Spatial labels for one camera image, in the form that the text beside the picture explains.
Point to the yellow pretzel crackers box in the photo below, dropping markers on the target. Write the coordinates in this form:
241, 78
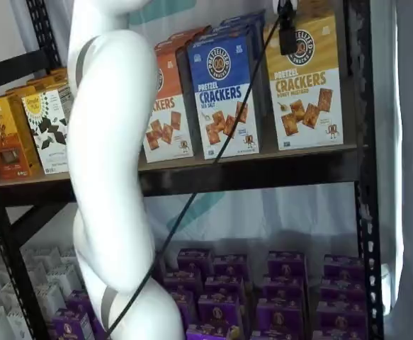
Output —
309, 106
316, 8

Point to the blue pretzel crackers box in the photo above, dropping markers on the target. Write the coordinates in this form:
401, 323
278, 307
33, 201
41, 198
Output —
220, 71
248, 17
255, 53

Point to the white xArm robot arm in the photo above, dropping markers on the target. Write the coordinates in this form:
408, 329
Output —
107, 141

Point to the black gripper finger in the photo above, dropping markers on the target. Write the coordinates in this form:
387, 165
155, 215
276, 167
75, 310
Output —
287, 42

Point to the purple snack box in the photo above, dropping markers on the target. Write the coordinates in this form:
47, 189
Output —
339, 335
181, 281
224, 287
342, 267
280, 315
342, 292
340, 317
209, 334
275, 335
282, 288
71, 326
186, 308
193, 262
285, 263
218, 310
229, 267
80, 301

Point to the orange pretzel crackers box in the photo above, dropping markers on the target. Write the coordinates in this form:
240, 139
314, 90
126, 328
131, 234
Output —
188, 33
170, 124

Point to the orange brown snack box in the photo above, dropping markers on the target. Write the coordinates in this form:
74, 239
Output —
36, 86
4, 141

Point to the white box with black crackers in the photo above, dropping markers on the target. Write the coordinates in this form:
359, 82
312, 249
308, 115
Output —
46, 138
64, 101

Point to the teal tape strip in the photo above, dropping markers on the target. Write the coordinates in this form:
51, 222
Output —
170, 10
206, 209

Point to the white plastic backdrop sheet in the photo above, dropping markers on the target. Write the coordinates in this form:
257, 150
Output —
298, 212

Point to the black metal shelving unit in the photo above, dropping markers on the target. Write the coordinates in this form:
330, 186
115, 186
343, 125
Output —
245, 173

